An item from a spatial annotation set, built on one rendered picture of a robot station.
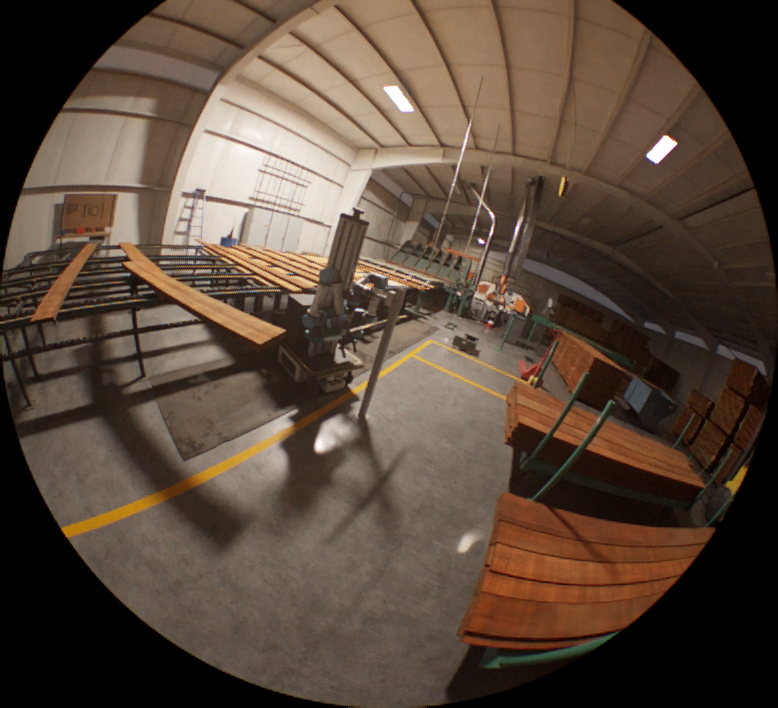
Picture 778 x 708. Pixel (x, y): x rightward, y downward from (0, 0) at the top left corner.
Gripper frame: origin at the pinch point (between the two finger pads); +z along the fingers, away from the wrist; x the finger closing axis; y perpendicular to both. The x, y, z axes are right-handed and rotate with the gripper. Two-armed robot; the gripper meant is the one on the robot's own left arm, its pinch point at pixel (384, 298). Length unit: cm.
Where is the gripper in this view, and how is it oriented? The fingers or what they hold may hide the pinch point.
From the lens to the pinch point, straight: 191.7
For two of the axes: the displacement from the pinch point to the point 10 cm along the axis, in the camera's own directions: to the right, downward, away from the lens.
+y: 3.7, -9.3, -0.9
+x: 3.9, 0.7, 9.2
